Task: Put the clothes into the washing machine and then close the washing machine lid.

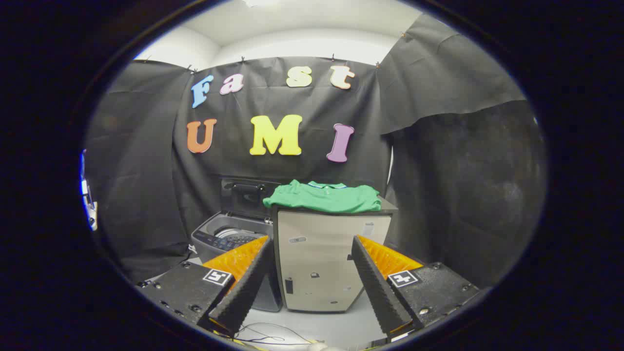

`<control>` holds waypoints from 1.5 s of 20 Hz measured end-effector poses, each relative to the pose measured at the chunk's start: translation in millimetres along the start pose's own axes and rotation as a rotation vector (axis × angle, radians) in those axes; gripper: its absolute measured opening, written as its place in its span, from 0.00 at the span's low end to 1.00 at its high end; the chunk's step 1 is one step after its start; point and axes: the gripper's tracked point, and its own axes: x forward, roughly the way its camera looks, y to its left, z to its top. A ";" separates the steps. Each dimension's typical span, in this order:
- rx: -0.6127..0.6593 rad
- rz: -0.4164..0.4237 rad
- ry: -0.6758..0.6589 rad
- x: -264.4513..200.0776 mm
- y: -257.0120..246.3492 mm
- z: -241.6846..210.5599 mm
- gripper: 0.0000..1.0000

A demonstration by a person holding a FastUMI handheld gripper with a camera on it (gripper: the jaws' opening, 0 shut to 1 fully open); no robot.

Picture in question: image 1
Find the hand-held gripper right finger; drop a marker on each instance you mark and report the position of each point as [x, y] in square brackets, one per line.
[375, 287]

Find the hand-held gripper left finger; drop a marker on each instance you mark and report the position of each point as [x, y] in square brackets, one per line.
[248, 287]

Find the grey washing machine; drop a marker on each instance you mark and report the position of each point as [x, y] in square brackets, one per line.
[207, 246]

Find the dark washing machine lid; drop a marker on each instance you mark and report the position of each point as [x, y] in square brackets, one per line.
[246, 195]

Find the green polo shirt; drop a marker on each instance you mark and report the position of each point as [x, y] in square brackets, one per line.
[324, 199]

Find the beige cabinet with dark top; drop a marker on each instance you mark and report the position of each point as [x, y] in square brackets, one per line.
[317, 263]

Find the black backdrop cloth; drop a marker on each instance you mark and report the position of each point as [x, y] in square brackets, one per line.
[146, 146]

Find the white blue device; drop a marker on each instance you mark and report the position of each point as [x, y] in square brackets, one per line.
[89, 200]

